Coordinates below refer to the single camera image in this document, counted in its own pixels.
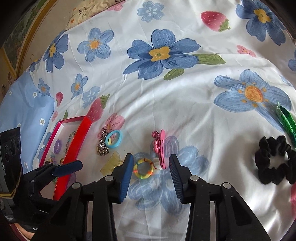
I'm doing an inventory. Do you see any white floral bed sheet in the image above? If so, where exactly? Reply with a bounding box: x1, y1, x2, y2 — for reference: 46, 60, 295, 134
30, 1, 295, 240

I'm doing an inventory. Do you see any beige patterned pillow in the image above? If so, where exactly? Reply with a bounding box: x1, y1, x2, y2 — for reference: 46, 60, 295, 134
65, 0, 125, 30

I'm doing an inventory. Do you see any pastel beaded bracelet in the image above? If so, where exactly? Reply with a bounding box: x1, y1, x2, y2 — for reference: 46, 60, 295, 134
64, 131, 77, 155

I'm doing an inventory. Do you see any light blue hair tie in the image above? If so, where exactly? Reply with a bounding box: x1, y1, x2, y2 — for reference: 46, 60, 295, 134
105, 129, 123, 149

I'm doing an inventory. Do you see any framed picture on wall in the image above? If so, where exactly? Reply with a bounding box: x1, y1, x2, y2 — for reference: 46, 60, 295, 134
1, 0, 56, 77

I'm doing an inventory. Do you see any red shallow tray box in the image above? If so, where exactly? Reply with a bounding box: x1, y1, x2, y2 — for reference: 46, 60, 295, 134
38, 116, 93, 202

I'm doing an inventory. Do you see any silver chain bracelet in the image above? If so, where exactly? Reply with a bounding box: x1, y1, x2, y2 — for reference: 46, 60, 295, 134
96, 127, 110, 156

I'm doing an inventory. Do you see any purple hair tie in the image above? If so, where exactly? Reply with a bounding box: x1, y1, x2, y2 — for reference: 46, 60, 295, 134
53, 138, 63, 155

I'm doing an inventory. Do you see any yellow hair claw clip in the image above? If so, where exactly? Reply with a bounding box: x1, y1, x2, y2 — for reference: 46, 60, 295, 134
100, 152, 123, 176

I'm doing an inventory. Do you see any black scrunchie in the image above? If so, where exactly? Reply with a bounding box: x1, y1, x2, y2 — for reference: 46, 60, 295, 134
254, 136, 295, 185

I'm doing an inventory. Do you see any pink hair clip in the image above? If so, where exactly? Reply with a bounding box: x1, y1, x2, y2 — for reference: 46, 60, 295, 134
152, 130, 167, 170

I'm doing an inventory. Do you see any light blue pillow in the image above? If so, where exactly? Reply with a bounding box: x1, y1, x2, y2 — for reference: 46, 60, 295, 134
1, 71, 54, 173

